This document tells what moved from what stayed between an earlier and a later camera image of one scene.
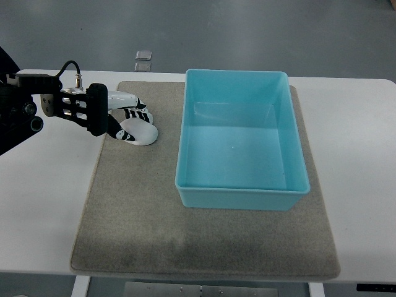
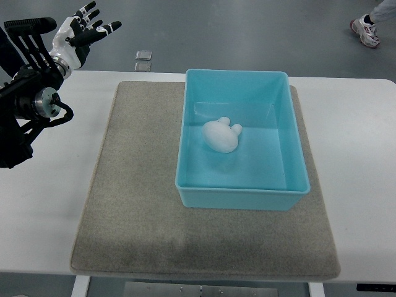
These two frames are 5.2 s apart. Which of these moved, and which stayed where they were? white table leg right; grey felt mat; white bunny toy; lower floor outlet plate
Moved: white bunny toy
Stayed: grey felt mat; lower floor outlet plate; white table leg right
